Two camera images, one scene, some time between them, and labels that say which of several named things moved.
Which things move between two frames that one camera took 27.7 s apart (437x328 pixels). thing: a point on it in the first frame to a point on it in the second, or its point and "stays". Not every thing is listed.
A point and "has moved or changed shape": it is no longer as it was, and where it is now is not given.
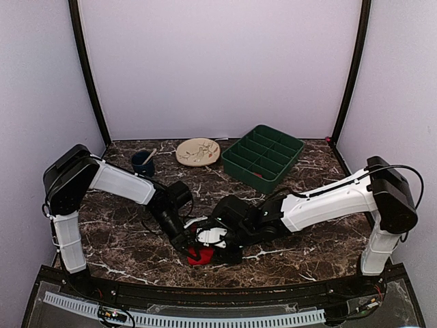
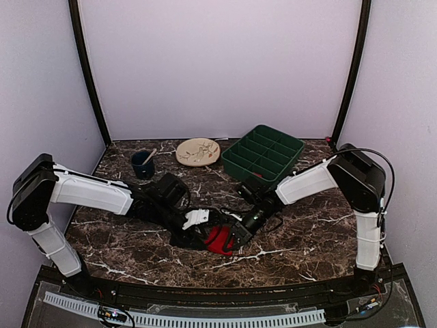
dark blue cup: (138, 159) stays
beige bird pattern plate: (197, 152) stays
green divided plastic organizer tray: (262, 157) stays
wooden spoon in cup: (150, 156) stays
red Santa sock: (206, 255) has moved or changed shape
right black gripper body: (243, 235) to (255, 224)
